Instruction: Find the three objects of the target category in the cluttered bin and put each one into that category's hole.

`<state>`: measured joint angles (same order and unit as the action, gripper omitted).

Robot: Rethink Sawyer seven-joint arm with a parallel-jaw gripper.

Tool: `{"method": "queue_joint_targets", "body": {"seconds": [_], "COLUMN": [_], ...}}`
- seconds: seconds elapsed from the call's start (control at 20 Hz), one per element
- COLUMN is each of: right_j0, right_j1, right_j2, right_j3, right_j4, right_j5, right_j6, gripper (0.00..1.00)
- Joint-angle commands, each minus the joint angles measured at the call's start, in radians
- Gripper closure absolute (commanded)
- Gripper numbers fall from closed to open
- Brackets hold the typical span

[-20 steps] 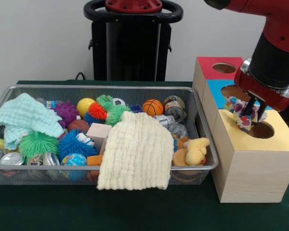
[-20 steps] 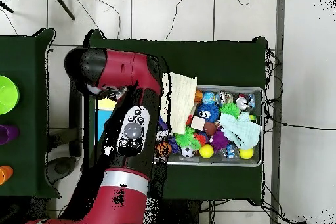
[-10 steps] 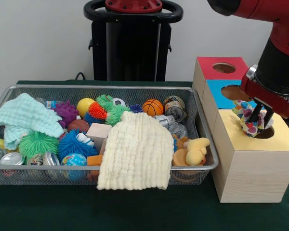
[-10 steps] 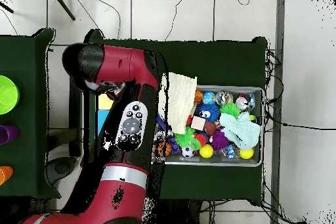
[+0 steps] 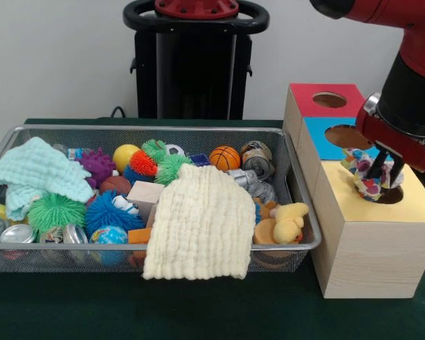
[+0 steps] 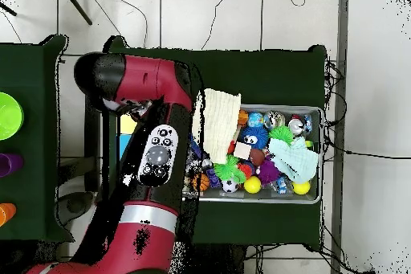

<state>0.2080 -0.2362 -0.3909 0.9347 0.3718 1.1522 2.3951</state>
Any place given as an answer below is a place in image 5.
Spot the green spiky ball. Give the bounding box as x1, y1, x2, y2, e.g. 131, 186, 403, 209
27, 193, 87, 237

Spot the wooden box with three holes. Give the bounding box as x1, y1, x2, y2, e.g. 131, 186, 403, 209
282, 83, 425, 300

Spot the shallow mesh bin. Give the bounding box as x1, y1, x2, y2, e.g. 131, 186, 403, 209
0, 123, 323, 273

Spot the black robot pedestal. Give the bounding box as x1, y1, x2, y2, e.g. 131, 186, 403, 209
123, 0, 270, 120

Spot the purple knobby ball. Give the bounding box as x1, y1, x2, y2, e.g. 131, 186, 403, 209
74, 147, 116, 189

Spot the cream waffle cloth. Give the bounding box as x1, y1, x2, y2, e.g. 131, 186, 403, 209
141, 163, 256, 281

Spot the yellow plush duck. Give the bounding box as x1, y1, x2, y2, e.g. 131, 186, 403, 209
272, 202, 310, 244

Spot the orange basketball toy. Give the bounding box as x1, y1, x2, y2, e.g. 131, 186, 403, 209
208, 145, 242, 171

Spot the dark green table cloth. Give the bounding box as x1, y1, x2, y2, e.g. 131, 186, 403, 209
0, 118, 425, 340

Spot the yellow ball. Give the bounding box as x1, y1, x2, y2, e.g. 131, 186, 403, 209
112, 144, 142, 174

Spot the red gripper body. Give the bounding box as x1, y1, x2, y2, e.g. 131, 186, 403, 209
356, 106, 425, 174

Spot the blue spiky ball with eyes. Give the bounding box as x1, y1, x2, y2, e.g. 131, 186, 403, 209
84, 191, 145, 239

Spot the colourful patterned cloth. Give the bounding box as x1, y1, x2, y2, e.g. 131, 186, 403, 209
341, 147, 407, 203

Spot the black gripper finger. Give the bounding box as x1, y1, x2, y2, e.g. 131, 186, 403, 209
388, 158, 407, 188
365, 147, 390, 181

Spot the globe print ball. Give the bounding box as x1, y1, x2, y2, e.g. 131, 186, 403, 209
89, 225, 130, 266

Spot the mint waffle cloth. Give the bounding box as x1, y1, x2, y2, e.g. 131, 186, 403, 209
0, 137, 95, 220

